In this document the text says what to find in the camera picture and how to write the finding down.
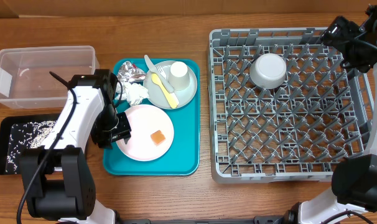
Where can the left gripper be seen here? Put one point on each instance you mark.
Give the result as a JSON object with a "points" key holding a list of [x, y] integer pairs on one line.
{"points": [[104, 140]]}

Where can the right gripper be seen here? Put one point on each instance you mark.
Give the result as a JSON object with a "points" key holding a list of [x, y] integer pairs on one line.
{"points": [[346, 27]]}

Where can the white round plate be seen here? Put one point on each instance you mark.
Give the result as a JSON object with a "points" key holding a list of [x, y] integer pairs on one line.
{"points": [[145, 120]]}

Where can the white tissue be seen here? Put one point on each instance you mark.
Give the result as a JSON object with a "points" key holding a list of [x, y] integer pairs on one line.
{"points": [[133, 93]]}

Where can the orange food cube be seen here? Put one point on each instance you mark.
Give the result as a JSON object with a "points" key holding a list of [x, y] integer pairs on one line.
{"points": [[157, 137]]}

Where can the aluminium foil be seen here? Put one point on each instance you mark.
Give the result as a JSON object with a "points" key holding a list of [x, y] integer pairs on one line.
{"points": [[129, 72]]}

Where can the white rice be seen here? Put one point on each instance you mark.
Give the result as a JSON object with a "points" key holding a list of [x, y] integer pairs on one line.
{"points": [[25, 136]]}

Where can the white paper cup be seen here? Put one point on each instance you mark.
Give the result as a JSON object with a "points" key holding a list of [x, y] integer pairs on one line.
{"points": [[179, 76]]}

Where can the grey bowl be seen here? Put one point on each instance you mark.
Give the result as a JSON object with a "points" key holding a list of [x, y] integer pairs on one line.
{"points": [[268, 71]]}

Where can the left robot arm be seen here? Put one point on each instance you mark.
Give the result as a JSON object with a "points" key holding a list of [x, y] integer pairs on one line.
{"points": [[58, 184]]}

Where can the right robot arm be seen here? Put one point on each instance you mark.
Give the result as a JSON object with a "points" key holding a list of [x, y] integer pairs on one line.
{"points": [[353, 190]]}

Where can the black waste tray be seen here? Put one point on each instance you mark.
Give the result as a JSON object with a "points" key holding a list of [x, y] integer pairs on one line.
{"points": [[5, 129]]}

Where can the grey dishwasher rack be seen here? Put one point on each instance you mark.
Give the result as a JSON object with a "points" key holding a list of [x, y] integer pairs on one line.
{"points": [[300, 130]]}

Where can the teal serving tray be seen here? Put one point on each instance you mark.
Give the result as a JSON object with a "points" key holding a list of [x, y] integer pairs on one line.
{"points": [[183, 156]]}

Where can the yellow plastic spoon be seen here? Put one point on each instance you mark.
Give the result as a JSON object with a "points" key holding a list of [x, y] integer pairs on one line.
{"points": [[173, 103]]}

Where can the grey round plate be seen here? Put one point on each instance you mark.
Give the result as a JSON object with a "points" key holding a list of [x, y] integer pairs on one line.
{"points": [[156, 96]]}

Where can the white plastic knife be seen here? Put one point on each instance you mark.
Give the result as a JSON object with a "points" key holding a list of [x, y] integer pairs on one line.
{"points": [[152, 68]]}

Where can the white plastic fork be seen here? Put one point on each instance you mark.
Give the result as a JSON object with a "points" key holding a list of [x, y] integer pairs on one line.
{"points": [[162, 72]]}

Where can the clear plastic bin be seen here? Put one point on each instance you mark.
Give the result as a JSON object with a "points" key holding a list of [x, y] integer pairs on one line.
{"points": [[25, 82]]}

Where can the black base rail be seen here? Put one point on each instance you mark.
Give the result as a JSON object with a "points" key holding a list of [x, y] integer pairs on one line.
{"points": [[274, 219]]}

